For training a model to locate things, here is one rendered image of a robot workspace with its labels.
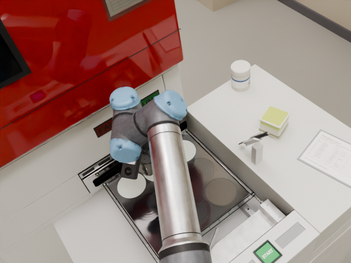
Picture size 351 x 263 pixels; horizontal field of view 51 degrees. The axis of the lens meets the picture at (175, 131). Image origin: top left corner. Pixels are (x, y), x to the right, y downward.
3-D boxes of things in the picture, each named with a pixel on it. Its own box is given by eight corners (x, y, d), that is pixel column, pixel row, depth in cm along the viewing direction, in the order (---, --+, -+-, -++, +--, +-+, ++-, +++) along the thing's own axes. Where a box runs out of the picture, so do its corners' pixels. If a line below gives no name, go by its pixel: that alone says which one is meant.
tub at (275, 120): (258, 132, 124) (258, 119, 119) (268, 117, 127) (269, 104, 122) (278, 141, 121) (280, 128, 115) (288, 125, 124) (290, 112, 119)
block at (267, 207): (259, 208, 116) (259, 204, 113) (267, 202, 116) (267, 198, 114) (278, 227, 111) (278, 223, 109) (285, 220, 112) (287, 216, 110)
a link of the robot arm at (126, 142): (131, 135, 82) (133, 100, 89) (101, 157, 88) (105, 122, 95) (157, 150, 86) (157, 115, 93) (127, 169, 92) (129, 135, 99)
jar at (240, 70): (227, 84, 140) (226, 66, 133) (241, 75, 142) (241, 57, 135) (240, 94, 136) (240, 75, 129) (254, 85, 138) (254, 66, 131)
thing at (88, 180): (90, 192, 132) (81, 178, 125) (186, 128, 145) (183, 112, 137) (92, 195, 131) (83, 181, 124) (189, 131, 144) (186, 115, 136)
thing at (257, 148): (242, 155, 119) (242, 129, 109) (250, 148, 120) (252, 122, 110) (255, 166, 116) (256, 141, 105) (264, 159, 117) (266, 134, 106)
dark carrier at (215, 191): (107, 183, 128) (106, 183, 127) (185, 132, 138) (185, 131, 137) (162, 261, 108) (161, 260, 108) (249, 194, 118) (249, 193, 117)
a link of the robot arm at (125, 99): (105, 109, 91) (108, 85, 96) (117, 136, 99) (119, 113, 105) (137, 105, 90) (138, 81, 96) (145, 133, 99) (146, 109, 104)
